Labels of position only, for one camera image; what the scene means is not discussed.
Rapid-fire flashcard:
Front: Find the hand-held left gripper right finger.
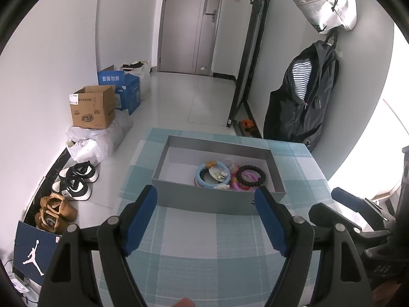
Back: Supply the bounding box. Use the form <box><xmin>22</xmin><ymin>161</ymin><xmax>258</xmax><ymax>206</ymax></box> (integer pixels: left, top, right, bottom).
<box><xmin>254</xmin><ymin>185</ymin><xmax>375</xmax><ymax>307</ymax></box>

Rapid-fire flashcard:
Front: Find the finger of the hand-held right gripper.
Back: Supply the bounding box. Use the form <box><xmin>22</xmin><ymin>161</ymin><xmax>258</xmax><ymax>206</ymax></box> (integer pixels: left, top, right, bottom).
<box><xmin>308</xmin><ymin>203</ymin><xmax>381</xmax><ymax>255</ymax></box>
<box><xmin>331</xmin><ymin>187</ymin><xmax>395</xmax><ymax>229</ymax></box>

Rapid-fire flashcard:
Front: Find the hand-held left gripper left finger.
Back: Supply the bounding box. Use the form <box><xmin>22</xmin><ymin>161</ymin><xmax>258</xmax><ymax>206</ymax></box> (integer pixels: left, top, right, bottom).
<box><xmin>38</xmin><ymin>184</ymin><xmax>158</xmax><ymax>307</ymax></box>

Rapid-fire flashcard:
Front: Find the pink ring bangle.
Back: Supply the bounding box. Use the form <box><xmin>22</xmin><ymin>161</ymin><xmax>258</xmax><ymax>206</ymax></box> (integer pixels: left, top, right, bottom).
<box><xmin>230</xmin><ymin>171</ymin><xmax>257</xmax><ymax>193</ymax></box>

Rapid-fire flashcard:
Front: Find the black beaded bracelet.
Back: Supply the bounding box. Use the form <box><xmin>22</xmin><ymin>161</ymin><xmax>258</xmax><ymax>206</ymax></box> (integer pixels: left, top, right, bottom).
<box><xmin>238</xmin><ymin>165</ymin><xmax>266</xmax><ymax>188</ymax></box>

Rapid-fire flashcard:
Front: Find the grey rectangular box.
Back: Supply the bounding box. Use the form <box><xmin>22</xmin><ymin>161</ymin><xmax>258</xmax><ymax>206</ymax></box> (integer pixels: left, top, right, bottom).
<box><xmin>151</xmin><ymin>135</ymin><xmax>287</xmax><ymax>217</ymax></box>

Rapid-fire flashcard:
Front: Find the white round disc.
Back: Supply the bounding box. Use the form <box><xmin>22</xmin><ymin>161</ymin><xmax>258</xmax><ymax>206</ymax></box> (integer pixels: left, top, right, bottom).
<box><xmin>204</xmin><ymin>166</ymin><xmax>231</xmax><ymax>185</ymax></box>

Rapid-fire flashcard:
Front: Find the blue round dish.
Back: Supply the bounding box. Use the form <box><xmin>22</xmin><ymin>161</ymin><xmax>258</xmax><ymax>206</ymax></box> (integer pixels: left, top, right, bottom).
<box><xmin>195</xmin><ymin>162</ymin><xmax>231</xmax><ymax>190</ymax></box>

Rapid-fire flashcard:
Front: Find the black and white sneaker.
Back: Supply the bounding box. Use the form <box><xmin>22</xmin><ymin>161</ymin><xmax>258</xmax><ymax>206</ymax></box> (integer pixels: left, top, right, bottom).
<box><xmin>51</xmin><ymin>179</ymin><xmax>93</xmax><ymax>202</ymax></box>
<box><xmin>59</xmin><ymin>162</ymin><xmax>99</xmax><ymax>184</ymax></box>

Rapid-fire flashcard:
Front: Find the brown shoe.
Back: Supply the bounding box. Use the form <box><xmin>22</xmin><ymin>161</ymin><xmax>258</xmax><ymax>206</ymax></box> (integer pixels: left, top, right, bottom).
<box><xmin>40</xmin><ymin>193</ymin><xmax>78</xmax><ymax>222</ymax></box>
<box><xmin>34</xmin><ymin>210</ymin><xmax>68</xmax><ymax>235</ymax></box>

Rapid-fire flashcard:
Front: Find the white plastic bag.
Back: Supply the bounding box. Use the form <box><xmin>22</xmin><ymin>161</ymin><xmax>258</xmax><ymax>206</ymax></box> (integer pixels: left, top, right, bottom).
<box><xmin>66</xmin><ymin>137</ymin><xmax>100</xmax><ymax>164</ymax></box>

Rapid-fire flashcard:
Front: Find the clear plastic bag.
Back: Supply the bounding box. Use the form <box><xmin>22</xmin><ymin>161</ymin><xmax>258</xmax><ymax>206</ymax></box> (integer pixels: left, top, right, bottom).
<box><xmin>66</xmin><ymin>113</ymin><xmax>134</xmax><ymax>155</ymax></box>

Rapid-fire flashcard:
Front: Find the black jacket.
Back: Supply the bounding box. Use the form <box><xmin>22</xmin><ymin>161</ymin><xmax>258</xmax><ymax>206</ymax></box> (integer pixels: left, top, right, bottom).
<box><xmin>263</xmin><ymin>40</ymin><xmax>340</xmax><ymax>153</ymax></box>

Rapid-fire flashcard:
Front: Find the navy shoe box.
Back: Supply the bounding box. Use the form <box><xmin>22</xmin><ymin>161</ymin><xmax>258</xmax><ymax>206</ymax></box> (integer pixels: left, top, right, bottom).
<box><xmin>13</xmin><ymin>220</ymin><xmax>63</xmax><ymax>285</ymax></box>

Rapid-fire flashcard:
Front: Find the brown cardboard box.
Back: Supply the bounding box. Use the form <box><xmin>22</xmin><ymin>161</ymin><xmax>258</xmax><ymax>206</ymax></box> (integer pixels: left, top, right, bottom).
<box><xmin>68</xmin><ymin>85</ymin><xmax>116</xmax><ymax>130</ymax></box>

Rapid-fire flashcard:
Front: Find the blue cardboard box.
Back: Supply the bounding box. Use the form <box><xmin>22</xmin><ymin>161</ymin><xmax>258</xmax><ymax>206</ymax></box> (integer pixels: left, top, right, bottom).
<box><xmin>97</xmin><ymin>65</ymin><xmax>141</xmax><ymax>116</ymax></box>

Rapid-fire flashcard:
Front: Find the striped shirt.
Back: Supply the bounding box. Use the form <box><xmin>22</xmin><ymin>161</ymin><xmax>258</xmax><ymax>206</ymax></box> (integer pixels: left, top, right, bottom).
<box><xmin>292</xmin><ymin>58</ymin><xmax>313</xmax><ymax>99</ymax></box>

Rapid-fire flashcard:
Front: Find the white shopping bag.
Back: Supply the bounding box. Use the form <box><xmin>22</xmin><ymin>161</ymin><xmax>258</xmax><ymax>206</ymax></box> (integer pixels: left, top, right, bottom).
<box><xmin>120</xmin><ymin>60</ymin><xmax>153</xmax><ymax>101</ymax></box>

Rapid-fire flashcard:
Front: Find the grey door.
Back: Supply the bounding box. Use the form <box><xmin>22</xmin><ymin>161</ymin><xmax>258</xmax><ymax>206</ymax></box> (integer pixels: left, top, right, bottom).
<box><xmin>158</xmin><ymin>0</ymin><xmax>228</xmax><ymax>76</ymax></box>

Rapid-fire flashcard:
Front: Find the white hanging bag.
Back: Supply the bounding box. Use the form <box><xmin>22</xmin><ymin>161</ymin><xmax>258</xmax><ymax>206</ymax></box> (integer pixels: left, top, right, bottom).
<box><xmin>291</xmin><ymin>0</ymin><xmax>358</xmax><ymax>35</ymax></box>

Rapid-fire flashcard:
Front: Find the black folding frame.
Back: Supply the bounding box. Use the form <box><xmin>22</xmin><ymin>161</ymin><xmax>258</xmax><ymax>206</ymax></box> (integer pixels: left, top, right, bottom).
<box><xmin>226</xmin><ymin>0</ymin><xmax>276</xmax><ymax>129</ymax></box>

